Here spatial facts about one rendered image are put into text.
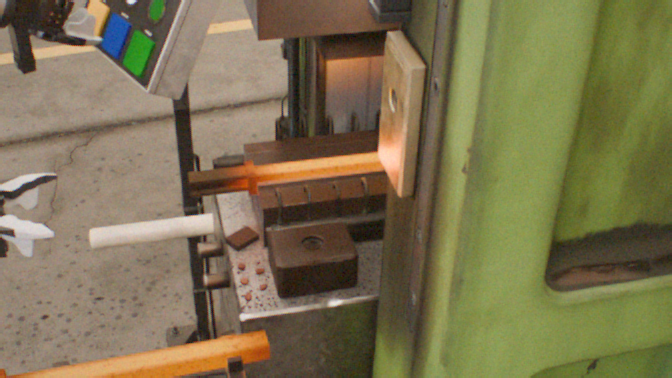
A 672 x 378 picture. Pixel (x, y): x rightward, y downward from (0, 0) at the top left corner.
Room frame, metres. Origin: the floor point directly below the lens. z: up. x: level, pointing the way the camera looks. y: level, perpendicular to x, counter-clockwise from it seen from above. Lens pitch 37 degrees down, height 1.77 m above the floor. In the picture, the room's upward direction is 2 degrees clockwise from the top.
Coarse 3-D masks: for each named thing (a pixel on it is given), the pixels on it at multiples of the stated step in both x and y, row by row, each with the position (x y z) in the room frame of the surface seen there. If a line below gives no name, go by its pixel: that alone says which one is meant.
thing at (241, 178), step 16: (320, 160) 1.11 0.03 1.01; (336, 160) 1.11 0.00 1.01; (352, 160) 1.12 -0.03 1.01; (368, 160) 1.12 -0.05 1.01; (192, 176) 1.05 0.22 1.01; (208, 176) 1.05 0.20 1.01; (224, 176) 1.06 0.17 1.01; (240, 176) 1.06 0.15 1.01; (256, 176) 1.06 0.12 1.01; (272, 176) 1.07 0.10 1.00; (288, 176) 1.08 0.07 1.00; (192, 192) 1.04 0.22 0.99; (208, 192) 1.05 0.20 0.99; (224, 192) 1.05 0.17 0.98; (256, 192) 1.05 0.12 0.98
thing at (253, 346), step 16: (240, 336) 0.74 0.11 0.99; (256, 336) 0.74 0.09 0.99; (144, 352) 0.70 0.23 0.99; (160, 352) 0.71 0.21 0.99; (176, 352) 0.71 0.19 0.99; (192, 352) 0.71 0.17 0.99; (208, 352) 0.71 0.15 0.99; (224, 352) 0.71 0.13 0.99; (240, 352) 0.71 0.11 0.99; (256, 352) 0.72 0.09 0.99; (64, 368) 0.67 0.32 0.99; (80, 368) 0.67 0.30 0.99; (96, 368) 0.67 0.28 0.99; (112, 368) 0.68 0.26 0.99; (128, 368) 0.68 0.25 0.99; (144, 368) 0.68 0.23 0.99; (160, 368) 0.68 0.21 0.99; (176, 368) 0.69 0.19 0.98; (192, 368) 0.69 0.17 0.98; (208, 368) 0.70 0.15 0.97
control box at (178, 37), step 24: (120, 0) 1.59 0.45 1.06; (144, 0) 1.54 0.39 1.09; (168, 0) 1.48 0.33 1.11; (192, 0) 1.46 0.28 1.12; (216, 0) 1.50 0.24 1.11; (144, 24) 1.50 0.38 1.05; (168, 24) 1.45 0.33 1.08; (192, 24) 1.46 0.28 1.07; (96, 48) 1.57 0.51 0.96; (168, 48) 1.43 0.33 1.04; (192, 48) 1.46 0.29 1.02; (168, 72) 1.42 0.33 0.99; (168, 96) 1.42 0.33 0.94
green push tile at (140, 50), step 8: (136, 32) 1.49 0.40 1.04; (136, 40) 1.48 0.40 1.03; (144, 40) 1.46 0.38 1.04; (128, 48) 1.48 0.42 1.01; (136, 48) 1.47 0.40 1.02; (144, 48) 1.45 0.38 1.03; (152, 48) 1.44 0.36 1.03; (128, 56) 1.47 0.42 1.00; (136, 56) 1.46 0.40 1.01; (144, 56) 1.44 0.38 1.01; (128, 64) 1.46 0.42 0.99; (136, 64) 1.44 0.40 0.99; (144, 64) 1.43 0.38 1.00; (136, 72) 1.43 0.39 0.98; (144, 72) 1.43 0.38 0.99
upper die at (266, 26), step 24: (264, 0) 1.01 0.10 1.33; (288, 0) 1.01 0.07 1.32; (312, 0) 1.02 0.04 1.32; (336, 0) 1.03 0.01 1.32; (360, 0) 1.04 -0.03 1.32; (264, 24) 1.01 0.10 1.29; (288, 24) 1.01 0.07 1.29; (312, 24) 1.02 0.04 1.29; (336, 24) 1.03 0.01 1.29; (360, 24) 1.04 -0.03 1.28; (384, 24) 1.05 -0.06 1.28
